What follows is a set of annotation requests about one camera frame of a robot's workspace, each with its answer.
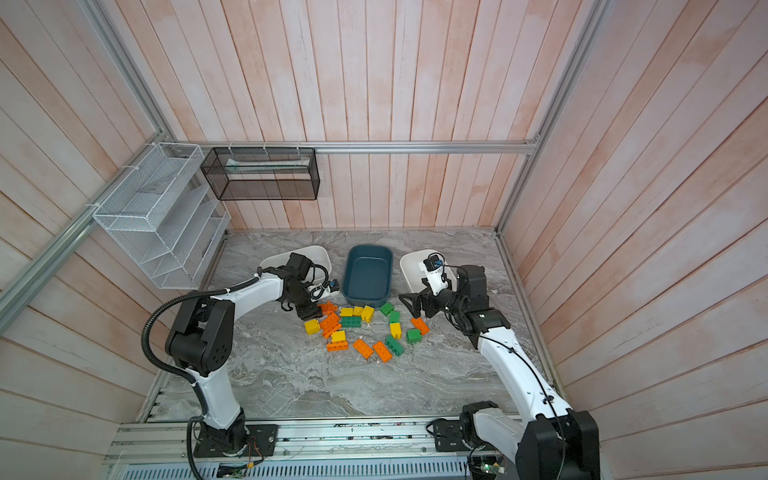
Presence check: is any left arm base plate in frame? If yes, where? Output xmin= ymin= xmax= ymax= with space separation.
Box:
xmin=192 ymin=423 xmax=279 ymax=458

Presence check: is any white wire shelf rack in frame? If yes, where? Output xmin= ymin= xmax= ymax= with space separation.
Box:
xmin=94 ymin=143 xmax=230 ymax=290

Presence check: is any green long lego brick lower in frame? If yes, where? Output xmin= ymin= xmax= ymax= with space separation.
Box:
xmin=384 ymin=335 xmax=404 ymax=357

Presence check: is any orange lego brick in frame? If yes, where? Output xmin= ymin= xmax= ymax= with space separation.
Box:
xmin=373 ymin=341 xmax=393 ymax=363
xmin=326 ymin=341 xmax=348 ymax=352
xmin=411 ymin=318 xmax=430 ymax=336
xmin=319 ymin=312 xmax=342 ymax=339
xmin=353 ymin=338 xmax=374 ymax=360

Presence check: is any dark teal bin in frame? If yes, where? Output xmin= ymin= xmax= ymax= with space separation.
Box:
xmin=342 ymin=244 xmax=393 ymax=308

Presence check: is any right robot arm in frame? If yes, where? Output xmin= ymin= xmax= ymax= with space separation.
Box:
xmin=399 ymin=251 xmax=600 ymax=479

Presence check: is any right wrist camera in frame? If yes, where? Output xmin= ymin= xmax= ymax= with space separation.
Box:
xmin=420 ymin=252 xmax=452 ymax=296

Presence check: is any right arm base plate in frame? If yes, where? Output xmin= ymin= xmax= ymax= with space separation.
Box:
xmin=425 ymin=417 xmax=478 ymax=452

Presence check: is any black corrugated cable left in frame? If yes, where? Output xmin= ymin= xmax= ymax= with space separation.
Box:
xmin=140 ymin=275 xmax=265 ymax=480

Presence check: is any white bin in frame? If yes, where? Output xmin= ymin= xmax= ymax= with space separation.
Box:
xmin=259 ymin=245 xmax=333 ymax=285
xmin=400 ymin=249 xmax=457 ymax=293

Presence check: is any left white bin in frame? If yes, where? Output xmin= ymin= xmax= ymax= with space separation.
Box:
xmin=259 ymin=245 xmax=333 ymax=285

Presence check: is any aluminium front rail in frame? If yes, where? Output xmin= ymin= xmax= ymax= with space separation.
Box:
xmin=103 ymin=413 xmax=603 ymax=466

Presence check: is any yellow lego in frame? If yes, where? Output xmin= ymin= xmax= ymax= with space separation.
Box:
xmin=330 ymin=330 xmax=346 ymax=343

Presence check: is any black mesh basket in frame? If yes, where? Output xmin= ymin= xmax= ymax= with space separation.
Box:
xmin=201 ymin=146 xmax=321 ymax=201

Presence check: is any right white bin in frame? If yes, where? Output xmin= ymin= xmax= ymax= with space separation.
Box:
xmin=400 ymin=249 xmax=457 ymax=293

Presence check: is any long orange lego plate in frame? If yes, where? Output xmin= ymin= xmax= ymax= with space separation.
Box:
xmin=318 ymin=302 xmax=339 ymax=316

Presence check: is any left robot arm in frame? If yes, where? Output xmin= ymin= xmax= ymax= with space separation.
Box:
xmin=165 ymin=251 xmax=332 ymax=456

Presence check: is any green lego brick right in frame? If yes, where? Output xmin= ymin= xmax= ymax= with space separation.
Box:
xmin=406 ymin=328 xmax=423 ymax=344

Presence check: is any dark green flat lego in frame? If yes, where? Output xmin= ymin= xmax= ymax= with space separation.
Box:
xmin=340 ymin=316 xmax=362 ymax=328

